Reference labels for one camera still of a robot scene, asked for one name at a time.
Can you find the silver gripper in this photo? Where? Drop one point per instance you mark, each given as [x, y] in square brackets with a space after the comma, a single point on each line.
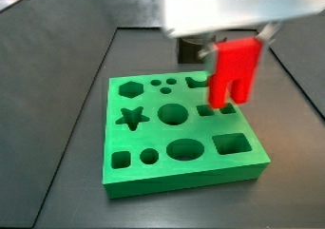
[192, 17]

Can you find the red double-square peg block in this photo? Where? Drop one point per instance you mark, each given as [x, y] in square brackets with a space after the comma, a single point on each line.
[234, 70]

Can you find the green foam shape board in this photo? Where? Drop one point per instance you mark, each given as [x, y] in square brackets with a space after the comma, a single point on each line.
[168, 141]

